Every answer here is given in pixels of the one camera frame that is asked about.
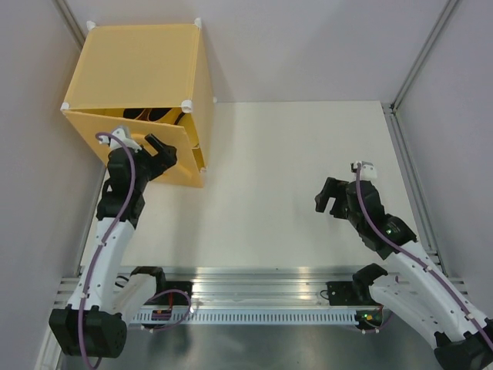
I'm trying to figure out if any right aluminium frame post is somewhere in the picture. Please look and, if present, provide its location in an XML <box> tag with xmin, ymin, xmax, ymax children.
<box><xmin>381</xmin><ymin>0</ymin><xmax>461</xmax><ymax>271</ymax></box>

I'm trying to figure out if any white slotted cable duct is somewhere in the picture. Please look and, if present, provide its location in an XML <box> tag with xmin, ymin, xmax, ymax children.
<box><xmin>131</xmin><ymin>308</ymin><xmax>381</xmax><ymax>327</ymax></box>

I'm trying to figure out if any yellow cabinet door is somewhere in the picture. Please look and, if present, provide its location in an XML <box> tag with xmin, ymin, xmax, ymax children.
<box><xmin>65</xmin><ymin>108</ymin><xmax>204</xmax><ymax>188</ymax></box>

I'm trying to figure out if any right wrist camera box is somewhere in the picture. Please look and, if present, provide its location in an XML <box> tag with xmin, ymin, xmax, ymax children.
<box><xmin>350</xmin><ymin>161</ymin><xmax>377</xmax><ymax>181</ymax></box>

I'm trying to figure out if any left aluminium frame post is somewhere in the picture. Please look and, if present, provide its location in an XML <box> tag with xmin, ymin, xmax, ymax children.
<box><xmin>52</xmin><ymin>0</ymin><xmax>86</xmax><ymax>50</ymax></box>

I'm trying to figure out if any aluminium frame post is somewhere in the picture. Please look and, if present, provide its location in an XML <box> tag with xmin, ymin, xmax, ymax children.
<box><xmin>52</xmin><ymin>0</ymin><xmax>86</xmax><ymax>50</ymax></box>
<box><xmin>381</xmin><ymin>0</ymin><xmax>461</xmax><ymax>271</ymax></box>

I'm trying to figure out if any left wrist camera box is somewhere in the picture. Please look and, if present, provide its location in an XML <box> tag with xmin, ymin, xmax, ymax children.
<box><xmin>96</xmin><ymin>126</ymin><xmax>142</xmax><ymax>152</ymax></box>

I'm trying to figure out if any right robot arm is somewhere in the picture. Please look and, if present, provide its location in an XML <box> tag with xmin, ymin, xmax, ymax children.
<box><xmin>315</xmin><ymin>177</ymin><xmax>492</xmax><ymax>369</ymax></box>

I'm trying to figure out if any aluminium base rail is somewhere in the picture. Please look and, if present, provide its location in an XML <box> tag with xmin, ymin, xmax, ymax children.
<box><xmin>57</xmin><ymin>264</ymin><xmax>469</xmax><ymax>312</ymax></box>

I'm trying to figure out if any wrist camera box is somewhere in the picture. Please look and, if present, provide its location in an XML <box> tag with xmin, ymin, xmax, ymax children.
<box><xmin>96</xmin><ymin>126</ymin><xmax>142</xmax><ymax>152</ymax></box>
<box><xmin>350</xmin><ymin>161</ymin><xmax>377</xmax><ymax>181</ymax></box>

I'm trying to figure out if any gold loafer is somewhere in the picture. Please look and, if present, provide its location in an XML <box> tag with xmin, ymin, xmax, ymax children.
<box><xmin>147</xmin><ymin>108</ymin><xmax>183</xmax><ymax>125</ymax></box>
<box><xmin>122</xmin><ymin>108</ymin><xmax>148</xmax><ymax>119</ymax></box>

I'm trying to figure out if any yellow plastic shoe cabinet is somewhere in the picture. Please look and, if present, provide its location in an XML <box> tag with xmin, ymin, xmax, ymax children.
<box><xmin>61</xmin><ymin>24</ymin><xmax>214</xmax><ymax>184</ymax></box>

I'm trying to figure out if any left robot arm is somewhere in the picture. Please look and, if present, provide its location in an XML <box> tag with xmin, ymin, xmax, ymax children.
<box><xmin>49</xmin><ymin>128</ymin><xmax>177</xmax><ymax>360</ymax></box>

